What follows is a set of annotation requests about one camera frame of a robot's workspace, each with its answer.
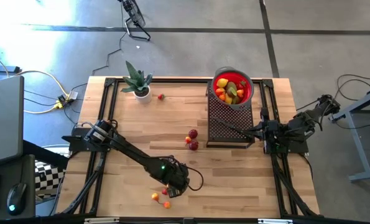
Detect yellow extension cable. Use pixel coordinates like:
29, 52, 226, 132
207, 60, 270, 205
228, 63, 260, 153
0, 51, 70, 114

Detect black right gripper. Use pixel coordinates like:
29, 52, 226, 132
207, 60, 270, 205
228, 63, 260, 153
245, 107, 282, 155

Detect white yellow power plugs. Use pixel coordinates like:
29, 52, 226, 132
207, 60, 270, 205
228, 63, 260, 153
55, 91, 79, 110

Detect black white checkered board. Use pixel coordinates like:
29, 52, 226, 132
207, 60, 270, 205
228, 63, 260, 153
34, 160, 67, 200

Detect grey metal table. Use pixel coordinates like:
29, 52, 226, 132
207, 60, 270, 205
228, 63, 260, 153
329, 85, 370, 183

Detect grey desk top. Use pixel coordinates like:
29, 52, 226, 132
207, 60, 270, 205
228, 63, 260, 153
0, 75, 25, 166

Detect potted aloe plant white pot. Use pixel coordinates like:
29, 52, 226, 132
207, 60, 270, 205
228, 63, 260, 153
120, 60, 154, 105

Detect silver metal bracket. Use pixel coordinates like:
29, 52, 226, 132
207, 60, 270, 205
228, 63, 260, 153
84, 217, 120, 224
258, 218, 294, 224

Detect black perforated metal shelf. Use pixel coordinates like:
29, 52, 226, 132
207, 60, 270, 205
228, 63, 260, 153
206, 80, 256, 149

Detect dark floor power strip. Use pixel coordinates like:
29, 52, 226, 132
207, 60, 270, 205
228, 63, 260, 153
0, 64, 21, 74

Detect red grey collapsible colander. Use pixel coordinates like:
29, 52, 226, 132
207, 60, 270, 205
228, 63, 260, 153
210, 65, 254, 111

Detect black desk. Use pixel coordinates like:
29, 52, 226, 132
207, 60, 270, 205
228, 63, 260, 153
0, 154, 36, 220

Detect black looped floor cable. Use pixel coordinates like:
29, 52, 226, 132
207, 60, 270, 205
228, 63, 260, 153
296, 73, 370, 127

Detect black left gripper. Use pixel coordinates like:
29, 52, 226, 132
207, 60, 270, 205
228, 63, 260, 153
158, 159, 192, 199

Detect black floor fan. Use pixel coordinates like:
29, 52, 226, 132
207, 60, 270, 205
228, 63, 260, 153
118, 0, 152, 42

